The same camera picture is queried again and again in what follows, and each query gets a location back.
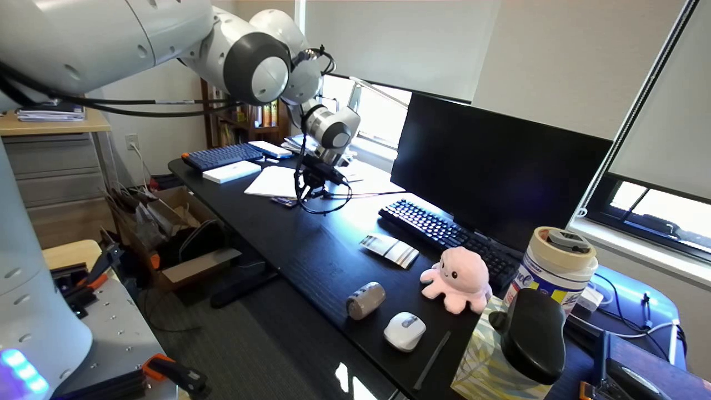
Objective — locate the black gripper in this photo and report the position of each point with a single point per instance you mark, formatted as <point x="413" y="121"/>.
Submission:
<point x="318" y="172"/>

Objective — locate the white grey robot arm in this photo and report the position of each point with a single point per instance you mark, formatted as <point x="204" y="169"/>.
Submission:
<point x="63" y="51"/>

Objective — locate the white paper stack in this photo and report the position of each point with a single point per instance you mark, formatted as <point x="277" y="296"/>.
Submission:
<point x="275" y="183"/>

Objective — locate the stack of magazines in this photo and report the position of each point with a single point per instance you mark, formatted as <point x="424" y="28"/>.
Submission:
<point x="302" y="144"/>

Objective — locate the white book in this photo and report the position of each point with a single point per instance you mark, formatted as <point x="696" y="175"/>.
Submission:
<point x="232" y="172"/>

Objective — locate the white desk lamp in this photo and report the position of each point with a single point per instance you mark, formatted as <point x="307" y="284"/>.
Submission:
<point x="357" y="152"/>

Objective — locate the dark blue notebook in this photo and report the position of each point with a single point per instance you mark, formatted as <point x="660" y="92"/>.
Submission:
<point x="209" y="158"/>

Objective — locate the wooden bookshelf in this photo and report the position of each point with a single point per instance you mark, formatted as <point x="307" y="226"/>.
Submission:
<point x="235" y="124"/>

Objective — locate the cardboard box with tools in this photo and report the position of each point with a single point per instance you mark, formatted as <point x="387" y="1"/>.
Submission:
<point x="175" y="236"/>

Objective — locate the white computer mouse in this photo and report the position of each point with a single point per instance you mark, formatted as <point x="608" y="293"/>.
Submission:
<point x="405" y="332"/>

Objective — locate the pink octopus plush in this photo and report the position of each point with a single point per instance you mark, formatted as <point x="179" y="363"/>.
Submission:
<point x="460" y="276"/>

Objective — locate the black computer monitor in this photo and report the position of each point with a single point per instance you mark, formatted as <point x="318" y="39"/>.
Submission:
<point x="494" y="175"/>

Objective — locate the black keyboard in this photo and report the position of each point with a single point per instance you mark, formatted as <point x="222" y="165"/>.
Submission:
<point x="442" y="234"/>

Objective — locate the black pen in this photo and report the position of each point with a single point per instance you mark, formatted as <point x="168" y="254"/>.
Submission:
<point x="432" y="362"/>

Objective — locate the wipes canister with yellow lid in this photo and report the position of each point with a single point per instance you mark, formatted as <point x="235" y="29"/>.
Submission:
<point x="557" y="263"/>

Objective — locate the tissue box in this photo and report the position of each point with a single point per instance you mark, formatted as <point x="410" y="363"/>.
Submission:
<point x="485" y="374"/>

